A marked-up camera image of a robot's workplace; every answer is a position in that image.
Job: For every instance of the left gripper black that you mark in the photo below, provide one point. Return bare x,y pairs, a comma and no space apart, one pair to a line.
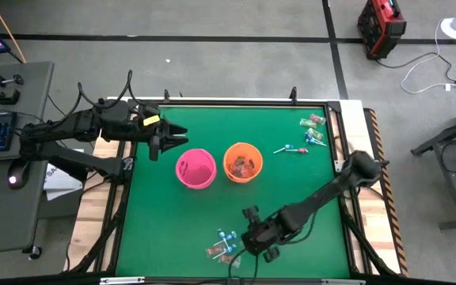
145,126

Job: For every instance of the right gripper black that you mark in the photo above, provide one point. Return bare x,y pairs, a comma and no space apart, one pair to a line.
265,235

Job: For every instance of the pink plastic bucket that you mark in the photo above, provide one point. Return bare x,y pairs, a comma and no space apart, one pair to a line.
196,172

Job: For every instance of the red lollipop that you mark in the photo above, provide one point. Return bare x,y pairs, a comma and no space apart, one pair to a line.
302,150

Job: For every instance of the green candy packet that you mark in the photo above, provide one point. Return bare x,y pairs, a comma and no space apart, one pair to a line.
316,133
308,123

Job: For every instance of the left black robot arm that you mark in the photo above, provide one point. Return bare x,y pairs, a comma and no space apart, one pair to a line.
73,124

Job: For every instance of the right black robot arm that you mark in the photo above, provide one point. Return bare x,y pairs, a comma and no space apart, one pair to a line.
323,194

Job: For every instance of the yellow tag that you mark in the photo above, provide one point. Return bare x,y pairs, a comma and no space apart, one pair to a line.
151,120

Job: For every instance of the black edge clamp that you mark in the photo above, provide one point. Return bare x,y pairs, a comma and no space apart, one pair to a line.
293,95
166,95

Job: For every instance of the orange jack-o-lantern bucket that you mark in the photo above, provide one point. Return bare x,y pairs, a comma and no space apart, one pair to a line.
230,152

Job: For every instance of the wooden table platform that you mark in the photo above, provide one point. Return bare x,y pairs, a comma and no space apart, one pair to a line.
89,221

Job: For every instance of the white paper sheet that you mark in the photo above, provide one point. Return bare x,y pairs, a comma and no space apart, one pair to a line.
59,184

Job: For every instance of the orange black hazard strip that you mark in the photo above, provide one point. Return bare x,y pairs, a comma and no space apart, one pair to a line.
388,198

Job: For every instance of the black computer mouse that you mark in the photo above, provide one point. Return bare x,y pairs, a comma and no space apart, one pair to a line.
17,174

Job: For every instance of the gray desk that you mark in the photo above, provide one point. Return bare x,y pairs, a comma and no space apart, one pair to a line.
14,221

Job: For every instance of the black desk caster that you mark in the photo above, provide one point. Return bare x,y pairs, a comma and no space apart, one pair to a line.
35,252

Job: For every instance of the red black power station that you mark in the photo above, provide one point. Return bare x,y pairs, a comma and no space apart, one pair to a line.
382,27

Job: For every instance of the black table frame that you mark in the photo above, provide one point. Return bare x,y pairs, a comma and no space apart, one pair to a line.
251,103

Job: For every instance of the silver metal bracket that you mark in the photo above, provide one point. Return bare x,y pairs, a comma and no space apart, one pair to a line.
121,280
343,282

